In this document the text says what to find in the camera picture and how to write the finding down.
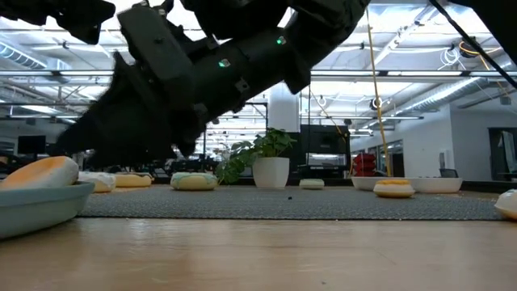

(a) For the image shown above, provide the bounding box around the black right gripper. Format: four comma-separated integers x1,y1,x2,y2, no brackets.
53,3,290,167

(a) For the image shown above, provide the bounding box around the chocolate frosted donut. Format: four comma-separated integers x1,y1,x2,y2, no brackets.
114,172,154,188

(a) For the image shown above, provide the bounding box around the teal frosted donut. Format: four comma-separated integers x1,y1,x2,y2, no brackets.
170,171,220,192

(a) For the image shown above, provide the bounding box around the white frosted donut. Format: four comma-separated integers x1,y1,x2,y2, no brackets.
77,171,117,194

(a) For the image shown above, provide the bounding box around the yellow frosted donut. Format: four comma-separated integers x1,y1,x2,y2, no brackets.
372,179,416,199
0,155,80,192

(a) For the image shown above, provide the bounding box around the small green donut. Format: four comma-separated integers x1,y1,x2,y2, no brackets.
299,178,326,191

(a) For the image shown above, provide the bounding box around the pink sprinkled white donut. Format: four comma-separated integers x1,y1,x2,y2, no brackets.
494,188,517,221

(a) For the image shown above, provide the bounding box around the black monitor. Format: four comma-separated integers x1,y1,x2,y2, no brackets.
17,135,47,155

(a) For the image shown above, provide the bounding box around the green plant in white pot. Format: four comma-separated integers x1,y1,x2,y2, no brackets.
215,128,297,190

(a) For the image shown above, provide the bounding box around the grey woven placemat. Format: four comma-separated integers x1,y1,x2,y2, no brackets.
76,184,504,221

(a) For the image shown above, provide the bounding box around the teal round plate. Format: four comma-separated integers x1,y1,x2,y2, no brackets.
0,180,96,240

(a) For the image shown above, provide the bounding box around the red cabinet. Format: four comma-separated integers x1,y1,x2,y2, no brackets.
352,152,377,178

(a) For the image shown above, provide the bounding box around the white round plate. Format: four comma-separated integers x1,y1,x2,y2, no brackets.
351,176,464,195

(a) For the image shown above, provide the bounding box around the yellow hanging cable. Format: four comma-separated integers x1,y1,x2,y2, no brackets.
364,7,393,178

